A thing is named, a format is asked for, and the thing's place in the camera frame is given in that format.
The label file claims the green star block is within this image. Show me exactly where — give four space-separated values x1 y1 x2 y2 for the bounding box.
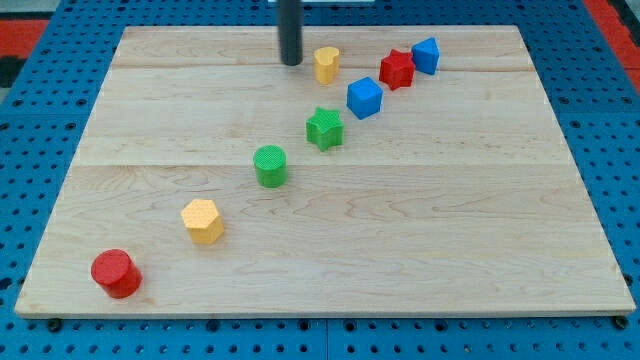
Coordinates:
306 107 344 152

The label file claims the green cylinder block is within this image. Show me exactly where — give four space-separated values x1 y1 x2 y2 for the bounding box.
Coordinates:
253 145 288 188

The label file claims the blue cube block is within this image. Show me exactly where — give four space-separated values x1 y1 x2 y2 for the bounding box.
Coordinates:
346 77 383 120

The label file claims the yellow heart block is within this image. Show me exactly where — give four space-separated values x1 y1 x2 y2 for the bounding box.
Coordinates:
313 47 340 85

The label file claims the yellow hexagon block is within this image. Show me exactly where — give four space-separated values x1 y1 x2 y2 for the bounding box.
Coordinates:
180 199 224 245

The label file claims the red star block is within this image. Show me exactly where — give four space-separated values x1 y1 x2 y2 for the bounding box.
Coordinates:
379 49 415 91

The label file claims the blue triangle block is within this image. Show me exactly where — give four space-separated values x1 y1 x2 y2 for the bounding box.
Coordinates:
411 37 440 75

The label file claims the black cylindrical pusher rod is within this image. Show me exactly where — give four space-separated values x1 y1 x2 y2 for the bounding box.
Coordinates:
277 0 303 66

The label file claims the red cylinder block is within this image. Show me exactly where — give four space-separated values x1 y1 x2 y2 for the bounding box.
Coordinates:
90 249 143 299

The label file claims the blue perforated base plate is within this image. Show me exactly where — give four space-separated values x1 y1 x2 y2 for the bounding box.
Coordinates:
1 0 639 359

